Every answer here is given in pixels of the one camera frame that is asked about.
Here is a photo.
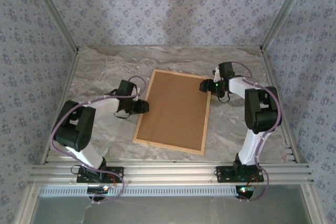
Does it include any aluminium mounting rail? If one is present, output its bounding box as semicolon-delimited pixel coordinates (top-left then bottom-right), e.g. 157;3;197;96
27;159;315;186

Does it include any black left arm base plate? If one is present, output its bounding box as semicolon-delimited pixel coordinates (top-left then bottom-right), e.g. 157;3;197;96
76;166;124;184

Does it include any grey slotted cable duct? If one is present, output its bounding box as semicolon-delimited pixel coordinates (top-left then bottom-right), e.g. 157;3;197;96
39;186;238;198

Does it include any light wooden picture frame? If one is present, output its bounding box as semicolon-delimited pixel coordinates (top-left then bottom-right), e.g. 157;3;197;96
132;68;213;157

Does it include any brown backing board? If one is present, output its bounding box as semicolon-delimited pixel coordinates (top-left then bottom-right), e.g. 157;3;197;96
136;71;209;154

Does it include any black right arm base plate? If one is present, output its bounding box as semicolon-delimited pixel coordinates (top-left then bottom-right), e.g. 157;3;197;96
215;165;265;184

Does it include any aluminium corner post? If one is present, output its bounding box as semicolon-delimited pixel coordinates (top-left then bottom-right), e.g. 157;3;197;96
27;0;80;53
259;0;313;51

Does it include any grey metal panel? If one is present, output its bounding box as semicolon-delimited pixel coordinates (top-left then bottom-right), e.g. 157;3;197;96
30;195;313;224

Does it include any small controller board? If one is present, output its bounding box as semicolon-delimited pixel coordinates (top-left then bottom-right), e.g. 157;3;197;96
87;186;110;195
235;185;256;200

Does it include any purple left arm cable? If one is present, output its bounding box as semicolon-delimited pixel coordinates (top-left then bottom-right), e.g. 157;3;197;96
51;76;148;205

